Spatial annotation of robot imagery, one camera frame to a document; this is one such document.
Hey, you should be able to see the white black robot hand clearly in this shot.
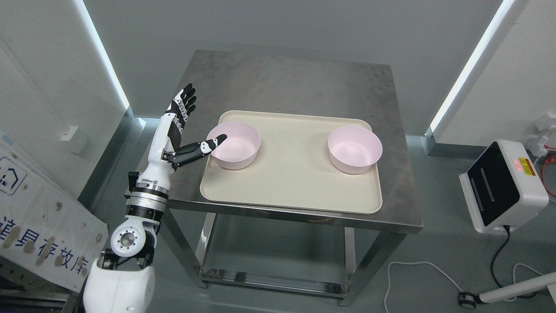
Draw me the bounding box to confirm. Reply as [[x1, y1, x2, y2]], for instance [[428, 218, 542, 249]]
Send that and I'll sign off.
[[139, 83, 228, 190]]

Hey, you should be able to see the pink bowl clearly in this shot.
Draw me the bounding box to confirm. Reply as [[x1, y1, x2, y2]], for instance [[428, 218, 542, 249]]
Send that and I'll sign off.
[[327, 125, 383, 174], [207, 121, 261, 170]]

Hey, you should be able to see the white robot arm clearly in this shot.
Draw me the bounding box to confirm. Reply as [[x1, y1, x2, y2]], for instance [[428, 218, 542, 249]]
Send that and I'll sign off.
[[82, 171, 170, 313]]

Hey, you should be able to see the beige plastic tray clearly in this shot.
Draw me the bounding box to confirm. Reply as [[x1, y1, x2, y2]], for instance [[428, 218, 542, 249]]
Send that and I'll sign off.
[[200, 110, 383, 214]]

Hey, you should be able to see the white sign board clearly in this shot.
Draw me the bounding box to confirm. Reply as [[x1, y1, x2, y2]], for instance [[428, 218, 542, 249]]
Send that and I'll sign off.
[[0, 132, 109, 292]]

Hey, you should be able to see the stainless steel table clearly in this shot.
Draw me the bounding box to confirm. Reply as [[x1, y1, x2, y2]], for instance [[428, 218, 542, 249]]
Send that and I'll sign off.
[[154, 50, 423, 312]]

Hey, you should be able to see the white stand leg with caster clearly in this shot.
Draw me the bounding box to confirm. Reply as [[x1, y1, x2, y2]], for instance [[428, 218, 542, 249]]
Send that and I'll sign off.
[[457, 272, 556, 309]]

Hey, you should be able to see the white black box device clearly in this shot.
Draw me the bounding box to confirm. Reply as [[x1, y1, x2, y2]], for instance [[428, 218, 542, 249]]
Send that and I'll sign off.
[[459, 140, 549, 236]]

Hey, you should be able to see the white wall socket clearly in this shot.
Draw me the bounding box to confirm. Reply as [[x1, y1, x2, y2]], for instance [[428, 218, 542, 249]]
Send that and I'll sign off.
[[60, 126, 89, 155]]

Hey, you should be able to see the white cable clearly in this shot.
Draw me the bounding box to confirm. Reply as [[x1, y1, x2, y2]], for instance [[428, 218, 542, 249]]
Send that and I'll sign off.
[[384, 261, 464, 313]]

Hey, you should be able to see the black power cable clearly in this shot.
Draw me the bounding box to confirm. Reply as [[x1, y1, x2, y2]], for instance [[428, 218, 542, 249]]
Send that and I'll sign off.
[[490, 225, 539, 300]]

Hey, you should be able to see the orange cable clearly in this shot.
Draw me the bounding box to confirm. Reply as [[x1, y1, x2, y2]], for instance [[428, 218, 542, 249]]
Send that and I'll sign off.
[[539, 150, 556, 198]]

